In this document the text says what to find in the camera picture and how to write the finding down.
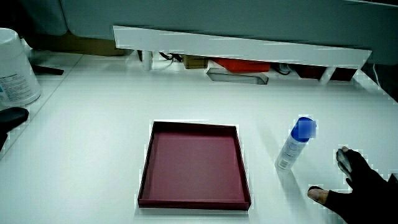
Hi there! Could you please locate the person's right hand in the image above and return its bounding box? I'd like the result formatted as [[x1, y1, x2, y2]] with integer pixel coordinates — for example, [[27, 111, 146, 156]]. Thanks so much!
[[307, 146, 398, 224]]

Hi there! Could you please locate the white glue bottle blue cap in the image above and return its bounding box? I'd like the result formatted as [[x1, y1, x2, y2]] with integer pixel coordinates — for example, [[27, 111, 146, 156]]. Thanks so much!
[[274, 116, 317, 171]]

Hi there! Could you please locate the white desk shelf riser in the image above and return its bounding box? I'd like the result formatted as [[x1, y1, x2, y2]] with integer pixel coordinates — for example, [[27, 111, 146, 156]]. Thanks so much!
[[113, 25, 373, 85]]

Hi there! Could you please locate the white desk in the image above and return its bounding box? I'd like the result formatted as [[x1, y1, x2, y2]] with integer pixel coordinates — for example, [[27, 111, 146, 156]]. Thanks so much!
[[0, 50, 398, 224]]

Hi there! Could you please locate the dark red box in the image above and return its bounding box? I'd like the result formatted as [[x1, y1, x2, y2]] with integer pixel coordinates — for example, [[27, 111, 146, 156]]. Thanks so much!
[[330, 67, 358, 82], [293, 63, 327, 80]]

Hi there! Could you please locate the maroon shallow tray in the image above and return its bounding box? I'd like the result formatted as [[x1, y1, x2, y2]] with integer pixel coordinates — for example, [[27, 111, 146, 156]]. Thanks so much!
[[137, 120, 252, 211]]

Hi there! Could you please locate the orange box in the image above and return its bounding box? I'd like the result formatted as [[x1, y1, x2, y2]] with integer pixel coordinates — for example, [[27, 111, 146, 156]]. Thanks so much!
[[212, 57, 271, 74]]

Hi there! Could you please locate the small brown box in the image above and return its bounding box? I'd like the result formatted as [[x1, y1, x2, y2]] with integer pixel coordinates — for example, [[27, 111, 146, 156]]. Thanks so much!
[[182, 55, 209, 70]]

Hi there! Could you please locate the grey partition panel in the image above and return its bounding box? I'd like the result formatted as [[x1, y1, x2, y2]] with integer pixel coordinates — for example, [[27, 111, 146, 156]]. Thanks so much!
[[60, 0, 398, 66]]

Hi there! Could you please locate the brown cardboard box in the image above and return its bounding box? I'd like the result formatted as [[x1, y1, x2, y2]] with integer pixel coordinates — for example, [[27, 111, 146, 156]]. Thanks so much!
[[30, 30, 133, 57]]

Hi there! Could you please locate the black flat object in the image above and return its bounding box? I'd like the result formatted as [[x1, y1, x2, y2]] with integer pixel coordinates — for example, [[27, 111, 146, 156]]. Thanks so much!
[[30, 64, 65, 77]]

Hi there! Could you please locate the black curved object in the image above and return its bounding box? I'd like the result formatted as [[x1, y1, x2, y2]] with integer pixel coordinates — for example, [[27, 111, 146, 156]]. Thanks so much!
[[0, 106, 30, 152]]

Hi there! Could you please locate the white plastic bucket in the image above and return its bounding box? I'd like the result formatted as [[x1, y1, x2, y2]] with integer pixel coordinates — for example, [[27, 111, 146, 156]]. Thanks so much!
[[0, 27, 42, 107]]

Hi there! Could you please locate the white cable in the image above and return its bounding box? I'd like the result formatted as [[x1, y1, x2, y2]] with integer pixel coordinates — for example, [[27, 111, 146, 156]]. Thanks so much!
[[372, 63, 382, 88]]

